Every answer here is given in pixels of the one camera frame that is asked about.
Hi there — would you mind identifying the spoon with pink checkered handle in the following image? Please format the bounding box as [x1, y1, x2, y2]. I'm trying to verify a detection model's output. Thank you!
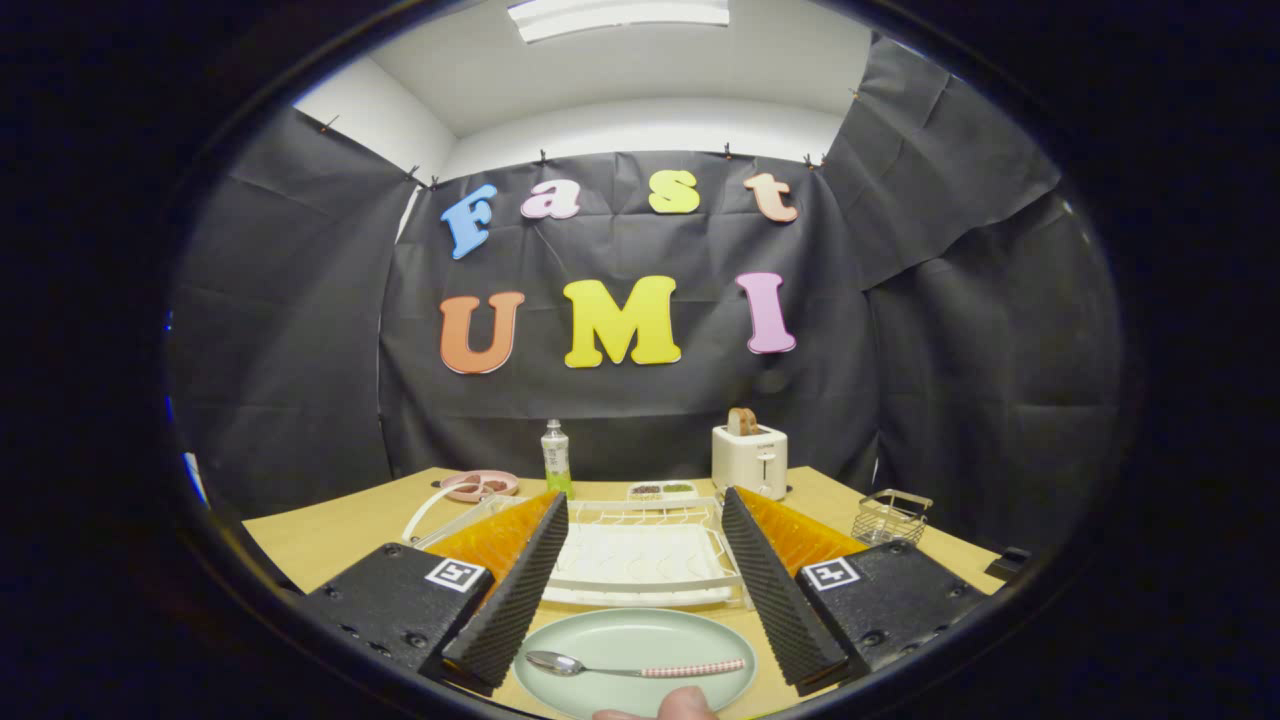
[525, 650, 747, 680]

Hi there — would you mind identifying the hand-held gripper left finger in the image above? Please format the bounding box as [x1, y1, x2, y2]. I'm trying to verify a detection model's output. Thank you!
[300, 490, 570, 698]

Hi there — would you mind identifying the white wire dish rack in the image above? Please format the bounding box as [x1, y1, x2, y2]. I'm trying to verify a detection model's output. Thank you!
[402, 484, 753, 611]

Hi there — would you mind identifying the black backdrop cloth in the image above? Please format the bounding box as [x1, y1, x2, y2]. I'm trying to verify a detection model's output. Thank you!
[165, 35, 1126, 561]

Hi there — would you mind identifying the clear bottle with green liquid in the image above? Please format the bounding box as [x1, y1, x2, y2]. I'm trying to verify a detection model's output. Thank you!
[541, 419, 574, 500]

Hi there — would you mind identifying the white toaster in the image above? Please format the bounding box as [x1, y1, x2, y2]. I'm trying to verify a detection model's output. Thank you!
[711, 424, 789, 502]

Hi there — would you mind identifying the ceiling light panel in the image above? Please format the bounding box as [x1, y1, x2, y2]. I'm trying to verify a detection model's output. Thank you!
[505, 0, 731, 44]

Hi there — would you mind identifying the metal wire basket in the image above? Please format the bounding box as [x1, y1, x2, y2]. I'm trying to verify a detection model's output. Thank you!
[851, 488, 934, 547]

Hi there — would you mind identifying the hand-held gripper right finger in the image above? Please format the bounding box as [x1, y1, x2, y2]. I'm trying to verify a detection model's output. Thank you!
[721, 486, 1006, 698]

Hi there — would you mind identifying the pale green plate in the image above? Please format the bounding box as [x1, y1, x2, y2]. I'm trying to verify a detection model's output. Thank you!
[513, 608, 758, 719]

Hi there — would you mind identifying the small pink plate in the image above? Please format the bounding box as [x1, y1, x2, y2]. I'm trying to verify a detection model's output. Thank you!
[440, 469, 521, 504]

